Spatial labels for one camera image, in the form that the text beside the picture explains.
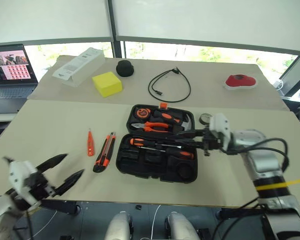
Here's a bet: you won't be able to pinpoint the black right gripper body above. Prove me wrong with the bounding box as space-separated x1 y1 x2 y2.
199 127 223 157

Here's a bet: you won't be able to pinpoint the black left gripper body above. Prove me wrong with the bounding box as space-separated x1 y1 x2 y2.
23 171 59 201

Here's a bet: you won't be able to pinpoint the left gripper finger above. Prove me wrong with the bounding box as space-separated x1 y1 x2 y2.
53 168 86 198
36 153 69 176

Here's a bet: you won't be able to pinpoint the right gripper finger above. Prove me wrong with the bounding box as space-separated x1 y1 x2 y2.
175 138 205 150
174 128 205 139

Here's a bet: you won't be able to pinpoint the black plastic tool case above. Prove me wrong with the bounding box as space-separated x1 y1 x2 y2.
115 101 200 184

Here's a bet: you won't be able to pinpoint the short black orange screwdriver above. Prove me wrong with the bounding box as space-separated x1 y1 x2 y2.
151 110 181 124

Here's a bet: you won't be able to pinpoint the orange voltage tester pen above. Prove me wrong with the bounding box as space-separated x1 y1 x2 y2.
86 127 96 157

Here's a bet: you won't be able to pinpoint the orange black utility knife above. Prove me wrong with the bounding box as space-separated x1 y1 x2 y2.
92 132 117 174

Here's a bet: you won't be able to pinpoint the beige paper table sheet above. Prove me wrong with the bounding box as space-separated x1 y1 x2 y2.
26 54 292 113

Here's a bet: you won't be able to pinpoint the orange black tape measure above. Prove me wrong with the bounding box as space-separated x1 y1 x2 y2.
135 107 153 119

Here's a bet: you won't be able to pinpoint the red and white shoe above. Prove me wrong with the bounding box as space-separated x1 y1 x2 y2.
223 73 259 91

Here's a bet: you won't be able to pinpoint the grey rounded robot leg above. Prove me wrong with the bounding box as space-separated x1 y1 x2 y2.
104 211 131 240
165 211 201 240

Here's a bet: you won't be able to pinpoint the yellow tape strip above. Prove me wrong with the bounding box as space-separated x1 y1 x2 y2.
254 178 300 192

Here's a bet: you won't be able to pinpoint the black round cap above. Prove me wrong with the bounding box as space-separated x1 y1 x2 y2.
115 59 136 78

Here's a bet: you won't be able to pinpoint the yellow foam block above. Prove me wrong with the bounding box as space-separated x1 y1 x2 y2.
91 70 123 99

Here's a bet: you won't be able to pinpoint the white cardboard carton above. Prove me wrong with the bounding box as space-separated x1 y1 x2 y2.
51 47 107 89

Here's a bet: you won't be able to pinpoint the open laptop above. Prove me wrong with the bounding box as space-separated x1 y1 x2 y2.
0 43 39 115

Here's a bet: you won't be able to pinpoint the black handled claw hammer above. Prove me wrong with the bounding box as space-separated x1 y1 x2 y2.
174 114 195 135

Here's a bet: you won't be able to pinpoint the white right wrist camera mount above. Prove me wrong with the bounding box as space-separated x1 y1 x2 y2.
208 112 232 149

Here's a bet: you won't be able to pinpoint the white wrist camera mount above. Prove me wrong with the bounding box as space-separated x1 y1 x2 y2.
208 112 232 149
2 156 41 206

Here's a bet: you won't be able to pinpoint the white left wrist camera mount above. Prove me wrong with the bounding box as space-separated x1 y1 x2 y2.
2 156 41 206

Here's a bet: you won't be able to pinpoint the black table frame bar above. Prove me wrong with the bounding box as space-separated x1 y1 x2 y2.
217 206 267 221
38 199 80 216

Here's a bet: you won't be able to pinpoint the orange handled pliers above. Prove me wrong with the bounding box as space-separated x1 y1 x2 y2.
130 120 171 133

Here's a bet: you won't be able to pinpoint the black USB cable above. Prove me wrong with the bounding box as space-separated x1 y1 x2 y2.
147 66 192 104

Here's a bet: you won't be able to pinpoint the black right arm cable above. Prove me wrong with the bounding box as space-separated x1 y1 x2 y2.
219 138 290 174

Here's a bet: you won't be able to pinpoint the black lower body cable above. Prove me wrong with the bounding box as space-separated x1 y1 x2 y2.
211 194 267 240

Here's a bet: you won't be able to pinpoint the thin white cable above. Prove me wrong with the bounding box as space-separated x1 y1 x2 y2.
150 204 163 240

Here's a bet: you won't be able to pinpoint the dark window frame post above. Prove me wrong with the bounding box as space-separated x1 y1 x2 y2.
106 0 127 60

